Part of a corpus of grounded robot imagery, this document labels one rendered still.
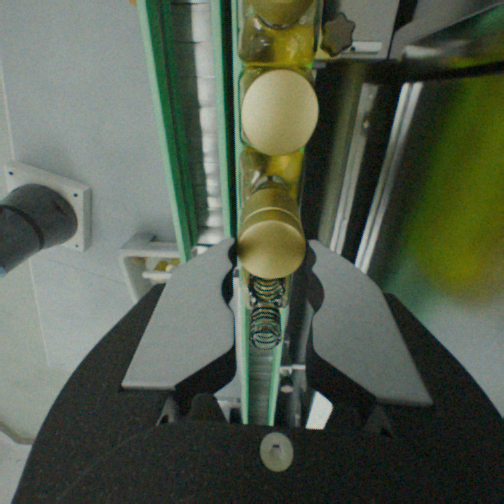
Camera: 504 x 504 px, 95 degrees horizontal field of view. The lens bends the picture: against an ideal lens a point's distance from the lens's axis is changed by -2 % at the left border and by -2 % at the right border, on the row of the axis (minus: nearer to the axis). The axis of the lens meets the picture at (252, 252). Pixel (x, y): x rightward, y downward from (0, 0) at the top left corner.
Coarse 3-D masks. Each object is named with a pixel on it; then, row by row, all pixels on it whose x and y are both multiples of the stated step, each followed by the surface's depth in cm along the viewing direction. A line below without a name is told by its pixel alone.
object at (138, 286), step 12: (132, 252) 54; (144, 252) 54; (156, 252) 54; (168, 252) 54; (120, 264) 56; (132, 264) 59; (144, 264) 64; (132, 276) 59; (132, 288) 60; (144, 288) 65; (132, 300) 62
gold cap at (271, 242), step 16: (256, 192) 14; (272, 192) 14; (256, 208) 12; (272, 208) 12; (288, 208) 12; (256, 224) 11; (272, 224) 11; (288, 224) 11; (240, 240) 11; (256, 240) 11; (272, 240) 11; (288, 240) 11; (304, 240) 11; (240, 256) 12; (256, 256) 12; (272, 256) 12; (288, 256) 12; (304, 256) 12; (256, 272) 12; (272, 272) 12; (288, 272) 12
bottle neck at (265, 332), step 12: (252, 300) 25; (252, 312) 23; (264, 312) 22; (276, 312) 23; (252, 324) 21; (264, 324) 21; (276, 324) 21; (252, 336) 21; (264, 336) 23; (276, 336) 21; (264, 348) 22
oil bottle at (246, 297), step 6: (246, 270) 26; (246, 276) 25; (288, 276) 25; (246, 282) 25; (288, 282) 25; (246, 288) 25; (288, 288) 25; (246, 294) 25; (288, 294) 26; (246, 300) 26; (282, 300) 25; (288, 300) 26; (246, 306) 27; (282, 306) 26
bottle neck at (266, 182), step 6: (258, 180) 18; (264, 180) 18; (270, 180) 17; (276, 180) 18; (282, 180) 18; (258, 186) 17; (264, 186) 16; (270, 186) 16; (276, 186) 16; (282, 186) 17; (252, 192) 19; (288, 192) 19
